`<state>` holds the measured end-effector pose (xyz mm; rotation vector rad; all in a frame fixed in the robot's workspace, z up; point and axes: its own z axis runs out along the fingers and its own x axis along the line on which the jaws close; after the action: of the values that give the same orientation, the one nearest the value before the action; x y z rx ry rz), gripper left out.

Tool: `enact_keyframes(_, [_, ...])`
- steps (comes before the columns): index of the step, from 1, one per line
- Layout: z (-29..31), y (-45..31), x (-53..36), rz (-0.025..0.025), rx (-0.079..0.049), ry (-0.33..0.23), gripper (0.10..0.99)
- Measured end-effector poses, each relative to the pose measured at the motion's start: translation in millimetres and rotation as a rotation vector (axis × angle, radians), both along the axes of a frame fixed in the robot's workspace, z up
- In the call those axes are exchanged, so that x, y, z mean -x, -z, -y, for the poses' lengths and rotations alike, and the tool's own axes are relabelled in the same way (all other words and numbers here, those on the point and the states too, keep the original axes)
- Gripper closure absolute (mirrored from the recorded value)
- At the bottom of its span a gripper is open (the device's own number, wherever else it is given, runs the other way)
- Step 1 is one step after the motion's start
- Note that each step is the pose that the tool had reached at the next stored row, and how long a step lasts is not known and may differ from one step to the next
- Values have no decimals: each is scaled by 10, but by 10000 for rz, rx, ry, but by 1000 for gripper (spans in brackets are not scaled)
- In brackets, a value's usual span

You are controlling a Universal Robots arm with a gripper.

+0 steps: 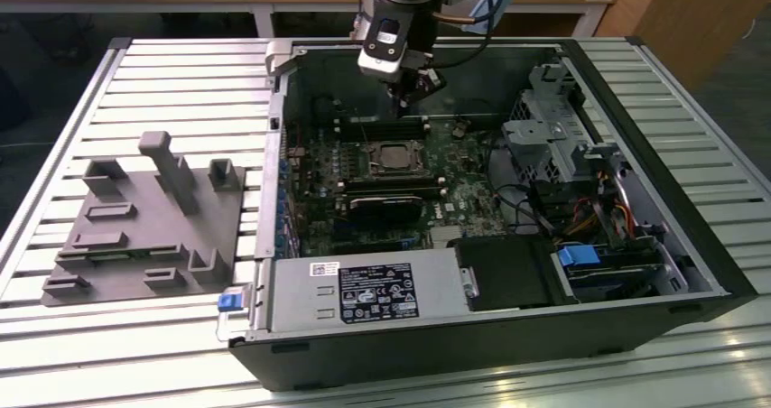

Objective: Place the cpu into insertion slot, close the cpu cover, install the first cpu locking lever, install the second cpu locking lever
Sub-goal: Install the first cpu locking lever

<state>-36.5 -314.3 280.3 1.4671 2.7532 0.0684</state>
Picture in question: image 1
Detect black plastic air shroud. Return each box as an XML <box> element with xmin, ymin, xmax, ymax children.
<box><xmin>454</xmin><ymin>236</ymin><xmax>571</xmax><ymax>312</ymax></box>

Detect pale blue teach pendant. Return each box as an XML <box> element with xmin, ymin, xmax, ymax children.
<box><xmin>468</xmin><ymin>0</ymin><xmax>520</xmax><ymax>34</ymax></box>

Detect green motherboard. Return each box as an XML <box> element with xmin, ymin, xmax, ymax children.
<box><xmin>280</xmin><ymin>117</ymin><xmax>531</xmax><ymax>259</ymax></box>

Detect blue disk carrier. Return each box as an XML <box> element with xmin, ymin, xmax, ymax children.
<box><xmin>556</xmin><ymin>243</ymin><xmax>603</xmax><ymax>269</ymax></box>

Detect silver metal drive cage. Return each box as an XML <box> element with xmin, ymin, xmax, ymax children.
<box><xmin>500</xmin><ymin>62</ymin><xmax>631</xmax><ymax>186</ymax></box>

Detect grey parts rack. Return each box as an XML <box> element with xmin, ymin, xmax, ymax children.
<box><xmin>39</xmin><ymin>130</ymin><xmax>248</xmax><ymax>308</ymax></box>

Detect metal socket cover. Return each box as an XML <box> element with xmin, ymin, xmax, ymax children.
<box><xmin>364</xmin><ymin>142</ymin><xmax>430</xmax><ymax>178</ymax></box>

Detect silver heat sink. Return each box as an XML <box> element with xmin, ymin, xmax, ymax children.
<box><xmin>430</xmin><ymin>227</ymin><xmax>463</xmax><ymax>249</ymax></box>

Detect black camera cable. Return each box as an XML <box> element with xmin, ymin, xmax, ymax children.
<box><xmin>430</xmin><ymin>0</ymin><xmax>514</xmax><ymax>70</ymax></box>

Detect black graphics card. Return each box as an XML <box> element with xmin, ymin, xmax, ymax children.
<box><xmin>345</xmin><ymin>193</ymin><xmax>427</xmax><ymax>224</ymax></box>

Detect wooden cabinet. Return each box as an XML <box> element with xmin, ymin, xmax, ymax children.
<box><xmin>595</xmin><ymin>0</ymin><xmax>771</xmax><ymax>93</ymax></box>

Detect silver CPU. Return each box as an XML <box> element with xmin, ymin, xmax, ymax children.
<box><xmin>379</xmin><ymin>147</ymin><xmax>418</xmax><ymax>169</ymax></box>

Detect orange yellow power wires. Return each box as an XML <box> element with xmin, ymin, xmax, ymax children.
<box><xmin>571</xmin><ymin>198</ymin><xmax>639</xmax><ymax>242</ymax></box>

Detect black PC case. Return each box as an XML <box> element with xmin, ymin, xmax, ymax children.
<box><xmin>227</xmin><ymin>36</ymin><xmax>759</xmax><ymax>394</ymax></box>

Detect black data cable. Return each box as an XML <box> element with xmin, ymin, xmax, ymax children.
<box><xmin>491</xmin><ymin>182</ymin><xmax>559</xmax><ymax>240</ymax></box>

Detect green RAM stick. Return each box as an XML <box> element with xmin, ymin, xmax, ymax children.
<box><xmin>87</xmin><ymin>252</ymin><xmax>152</xmax><ymax>263</ymax></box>

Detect black RAM slot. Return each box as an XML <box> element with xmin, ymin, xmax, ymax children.
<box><xmin>341</xmin><ymin>191</ymin><xmax>444</xmax><ymax>198</ymax></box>
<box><xmin>341</xmin><ymin>127</ymin><xmax>430</xmax><ymax>135</ymax></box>
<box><xmin>341</xmin><ymin>187</ymin><xmax>443</xmax><ymax>194</ymax></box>
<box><xmin>341</xmin><ymin>122</ymin><xmax>430</xmax><ymax>130</ymax></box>
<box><xmin>343</xmin><ymin>116</ymin><xmax>430</xmax><ymax>125</ymax></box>
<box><xmin>343</xmin><ymin>183</ymin><xmax>442</xmax><ymax>190</ymax></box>
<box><xmin>340</xmin><ymin>133</ymin><xmax>430</xmax><ymax>142</ymax></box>
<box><xmin>343</xmin><ymin>179</ymin><xmax>440</xmax><ymax>186</ymax></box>

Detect black disk bay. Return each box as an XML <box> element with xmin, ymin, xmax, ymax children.
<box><xmin>551</xmin><ymin>245</ymin><xmax>688</xmax><ymax>303</ymax></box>

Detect silver power supply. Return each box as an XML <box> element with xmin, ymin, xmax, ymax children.
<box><xmin>264</xmin><ymin>247</ymin><xmax>471</xmax><ymax>332</ymax></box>

